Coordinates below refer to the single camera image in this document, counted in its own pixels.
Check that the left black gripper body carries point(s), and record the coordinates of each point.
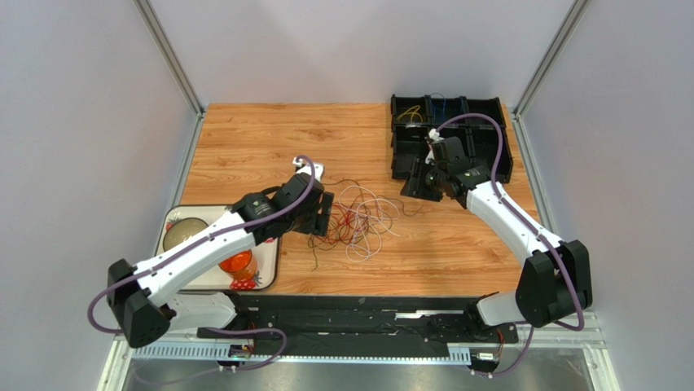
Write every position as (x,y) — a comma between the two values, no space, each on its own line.
(305,221)

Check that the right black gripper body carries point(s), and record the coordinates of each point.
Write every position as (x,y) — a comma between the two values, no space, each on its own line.
(421,181)

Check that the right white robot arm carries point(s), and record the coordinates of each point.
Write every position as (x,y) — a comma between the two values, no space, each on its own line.
(555,279)

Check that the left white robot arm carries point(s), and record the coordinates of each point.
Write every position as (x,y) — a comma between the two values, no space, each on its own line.
(146,298)

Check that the strawberry pattern tray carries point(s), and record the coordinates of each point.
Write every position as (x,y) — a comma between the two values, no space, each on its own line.
(266,255)

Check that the black six-compartment bin organizer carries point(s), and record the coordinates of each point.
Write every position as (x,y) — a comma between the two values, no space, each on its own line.
(414,117)

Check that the orange transparent cup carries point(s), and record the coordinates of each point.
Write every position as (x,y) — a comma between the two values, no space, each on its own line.
(241,266)

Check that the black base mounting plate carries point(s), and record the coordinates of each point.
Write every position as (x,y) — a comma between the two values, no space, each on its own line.
(368,326)

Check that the grey ceramic bowl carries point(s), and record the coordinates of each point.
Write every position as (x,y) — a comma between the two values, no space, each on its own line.
(181,230)

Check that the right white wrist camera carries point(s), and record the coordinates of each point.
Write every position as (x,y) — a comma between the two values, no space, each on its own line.
(431,137)

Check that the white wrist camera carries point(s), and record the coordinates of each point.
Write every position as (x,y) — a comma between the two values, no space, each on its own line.
(304,166)
(431,137)

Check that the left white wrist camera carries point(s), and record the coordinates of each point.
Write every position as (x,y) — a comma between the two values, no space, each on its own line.
(304,166)

